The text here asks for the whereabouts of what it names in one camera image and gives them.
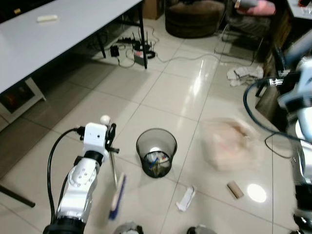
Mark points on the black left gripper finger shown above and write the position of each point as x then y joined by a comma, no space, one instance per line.
108,135
114,132

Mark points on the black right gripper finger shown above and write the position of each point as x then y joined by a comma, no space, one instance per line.
302,48

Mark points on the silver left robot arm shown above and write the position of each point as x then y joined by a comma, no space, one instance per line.
80,185

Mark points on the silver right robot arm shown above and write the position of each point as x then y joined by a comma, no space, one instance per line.
303,146

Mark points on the dark brown wooden furniture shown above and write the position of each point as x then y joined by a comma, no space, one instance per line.
270,105

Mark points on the light grey side table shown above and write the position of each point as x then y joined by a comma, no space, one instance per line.
300,10

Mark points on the black mesh waste bin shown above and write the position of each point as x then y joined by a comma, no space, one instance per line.
156,146

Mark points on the pink cushion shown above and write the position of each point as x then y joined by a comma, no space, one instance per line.
263,7

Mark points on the black power adapter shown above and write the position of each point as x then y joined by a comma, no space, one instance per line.
115,51

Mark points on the grey robot left foot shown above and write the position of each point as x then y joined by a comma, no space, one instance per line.
127,229

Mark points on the grey robot foot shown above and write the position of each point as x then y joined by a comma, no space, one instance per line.
202,230
127,229

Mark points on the black router with antennas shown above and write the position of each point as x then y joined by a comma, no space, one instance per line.
145,51

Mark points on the white crumpled paper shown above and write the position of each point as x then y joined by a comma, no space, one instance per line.
185,200

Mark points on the pale pink plastic bag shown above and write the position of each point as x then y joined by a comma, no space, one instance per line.
231,146

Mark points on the white low shelf unit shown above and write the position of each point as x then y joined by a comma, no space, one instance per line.
19,97

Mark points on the grey table with black legs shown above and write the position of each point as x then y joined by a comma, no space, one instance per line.
58,44

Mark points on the black metal furniture leg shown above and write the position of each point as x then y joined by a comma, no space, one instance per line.
17,196

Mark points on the dark brown round pouf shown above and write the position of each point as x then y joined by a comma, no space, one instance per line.
195,19

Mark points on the grey robot right foot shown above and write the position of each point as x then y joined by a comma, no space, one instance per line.
202,230

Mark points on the brown cardboard tube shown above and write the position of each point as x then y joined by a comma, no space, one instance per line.
235,190

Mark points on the brown cardboard box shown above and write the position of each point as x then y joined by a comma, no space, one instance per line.
152,9

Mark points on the small white oblong object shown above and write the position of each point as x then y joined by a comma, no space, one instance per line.
48,18

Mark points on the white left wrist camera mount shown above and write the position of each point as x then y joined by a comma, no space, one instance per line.
95,136

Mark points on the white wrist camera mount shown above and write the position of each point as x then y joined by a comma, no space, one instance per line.
304,78
95,136

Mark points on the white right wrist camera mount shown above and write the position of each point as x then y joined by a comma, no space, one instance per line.
304,78

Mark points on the metal frame chair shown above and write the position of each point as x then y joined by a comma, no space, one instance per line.
243,29

